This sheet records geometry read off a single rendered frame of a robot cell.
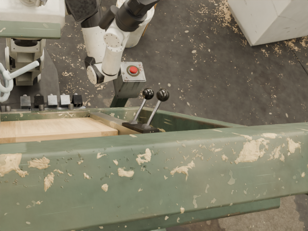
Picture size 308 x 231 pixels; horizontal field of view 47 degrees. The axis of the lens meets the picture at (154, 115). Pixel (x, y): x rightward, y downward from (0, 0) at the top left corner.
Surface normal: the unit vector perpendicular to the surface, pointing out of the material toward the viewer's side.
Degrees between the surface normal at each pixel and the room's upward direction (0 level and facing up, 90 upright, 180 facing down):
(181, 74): 0
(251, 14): 90
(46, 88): 0
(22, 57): 25
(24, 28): 32
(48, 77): 0
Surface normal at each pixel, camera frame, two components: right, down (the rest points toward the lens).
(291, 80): 0.30, -0.45
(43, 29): 0.36, 0.08
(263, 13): -0.87, 0.22
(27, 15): 0.30, 0.65
